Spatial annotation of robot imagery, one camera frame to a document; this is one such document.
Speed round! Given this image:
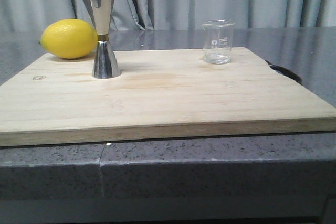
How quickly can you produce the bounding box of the steel double jigger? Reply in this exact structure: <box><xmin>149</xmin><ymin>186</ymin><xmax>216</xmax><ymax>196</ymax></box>
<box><xmin>83</xmin><ymin>0</ymin><xmax>121</xmax><ymax>79</ymax></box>

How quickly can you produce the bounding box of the clear glass beaker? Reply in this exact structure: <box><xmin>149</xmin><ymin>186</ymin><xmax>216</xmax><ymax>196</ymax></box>
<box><xmin>202</xmin><ymin>19</ymin><xmax>235</xmax><ymax>65</ymax></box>

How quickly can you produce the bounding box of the light wooden cutting board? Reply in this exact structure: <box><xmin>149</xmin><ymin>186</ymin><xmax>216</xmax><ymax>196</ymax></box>
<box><xmin>1</xmin><ymin>48</ymin><xmax>335</xmax><ymax>146</ymax></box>

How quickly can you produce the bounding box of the yellow lemon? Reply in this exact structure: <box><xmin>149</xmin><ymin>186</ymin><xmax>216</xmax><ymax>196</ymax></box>
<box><xmin>39</xmin><ymin>19</ymin><xmax>98</xmax><ymax>59</ymax></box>

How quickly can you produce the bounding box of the black cutting board handle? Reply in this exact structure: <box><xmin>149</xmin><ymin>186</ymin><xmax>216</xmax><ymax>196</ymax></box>
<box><xmin>266</xmin><ymin>60</ymin><xmax>302</xmax><ymax>84</ymax></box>

